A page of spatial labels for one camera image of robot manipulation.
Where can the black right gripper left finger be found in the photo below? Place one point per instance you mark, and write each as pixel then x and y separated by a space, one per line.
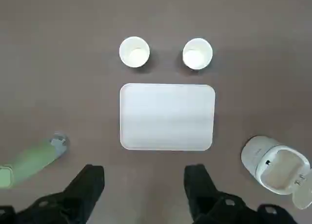
pixel 73 199

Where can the white rectangular mat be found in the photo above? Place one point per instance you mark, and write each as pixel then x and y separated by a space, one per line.
pixel 168 116

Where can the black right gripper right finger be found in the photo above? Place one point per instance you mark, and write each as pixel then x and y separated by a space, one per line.
pixel 207 204

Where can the white disposable paper cup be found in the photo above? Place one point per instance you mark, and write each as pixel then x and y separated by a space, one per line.
pixel 134 52
pixel 197 53

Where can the green plastic bottle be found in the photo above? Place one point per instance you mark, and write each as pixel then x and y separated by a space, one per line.
pixel 34 158

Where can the white mini bin with lid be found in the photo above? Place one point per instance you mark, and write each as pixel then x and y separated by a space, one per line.
pixel 256 155

